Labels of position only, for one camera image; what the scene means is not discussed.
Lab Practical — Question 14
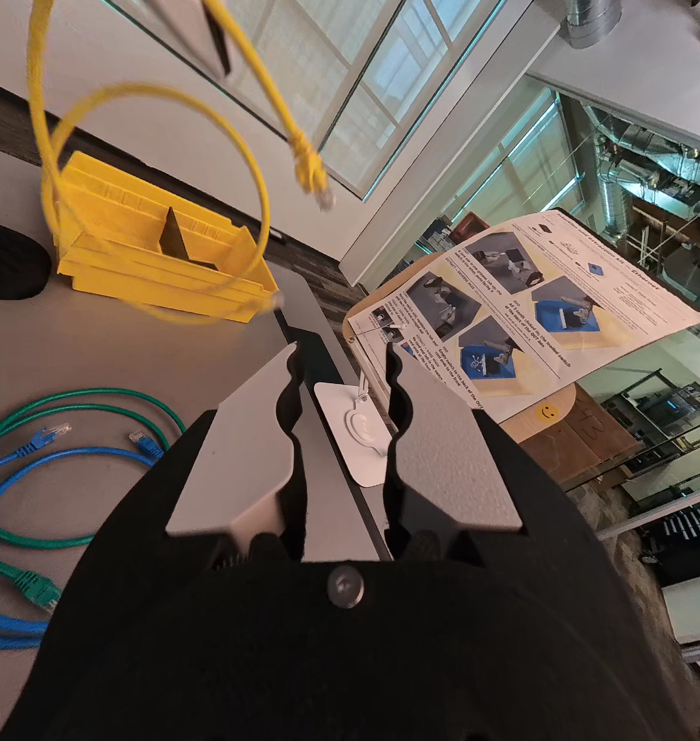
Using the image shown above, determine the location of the black equipment shelf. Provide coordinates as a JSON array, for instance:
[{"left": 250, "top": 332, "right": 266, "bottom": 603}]
[{"left": 603, "top": 370, "right": 700, "bottom": 587}]

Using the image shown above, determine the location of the silver ventilation duct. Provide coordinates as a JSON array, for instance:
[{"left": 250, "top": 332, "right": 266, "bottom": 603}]
[{"left": 565, "top": 0, "right": 700, "bottom": 195}]

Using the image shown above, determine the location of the white stand base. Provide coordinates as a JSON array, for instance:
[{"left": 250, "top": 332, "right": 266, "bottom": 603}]
[{"left": 313, "top": 373, "right": 395, "bottom": 488}]

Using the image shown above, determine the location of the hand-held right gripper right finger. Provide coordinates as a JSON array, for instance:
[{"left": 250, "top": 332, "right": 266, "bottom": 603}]
[{"left": 383, "top": 342, "right": 530, "bottom": 535}]

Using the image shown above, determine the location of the printed instruction sheet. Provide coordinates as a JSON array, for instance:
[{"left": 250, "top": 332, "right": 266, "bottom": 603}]
[{"left": 357, "top": 210, "right": 700, "bottom": 425}]

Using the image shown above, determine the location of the blue ethernet cable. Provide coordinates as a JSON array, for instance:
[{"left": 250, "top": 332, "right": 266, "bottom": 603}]
[
  {"left": 0, "top": 424, "right": 73, "bottom": 634},
  {"left": 0, "top": 430, "right": 165, "bottom": 649}
]

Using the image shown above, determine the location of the yellow plastic bin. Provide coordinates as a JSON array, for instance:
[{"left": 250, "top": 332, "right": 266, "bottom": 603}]
[{"left": 55, "top": 151, "right": 279, "bottom": 323}]

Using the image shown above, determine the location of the large cardboard box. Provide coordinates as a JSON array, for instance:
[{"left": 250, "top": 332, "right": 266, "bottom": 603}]
[{"left": 519, "top": 387, "right": 646, "bottom": 484}]

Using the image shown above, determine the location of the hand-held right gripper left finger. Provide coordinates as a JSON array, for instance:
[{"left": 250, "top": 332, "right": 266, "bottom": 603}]
[{"left": 166, "top": 342, "right": 309, "bottom": 560}]

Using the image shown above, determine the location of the black round textured pad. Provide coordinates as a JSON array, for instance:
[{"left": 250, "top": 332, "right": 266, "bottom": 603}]
[{"left": 0, "top": 218, "right": 53, "bottom": 301}]

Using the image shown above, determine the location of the green ethernet cable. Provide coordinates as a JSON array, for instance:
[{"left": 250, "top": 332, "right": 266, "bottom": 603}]
[{"left": 0, "top": 387, "right": 187, "bottom": 612}]

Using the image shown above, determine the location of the yellow ethernet cable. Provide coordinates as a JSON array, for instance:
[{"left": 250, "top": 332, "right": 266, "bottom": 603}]
[{"left": 28, "top": 0, "right": 336, "bottom": 326}]

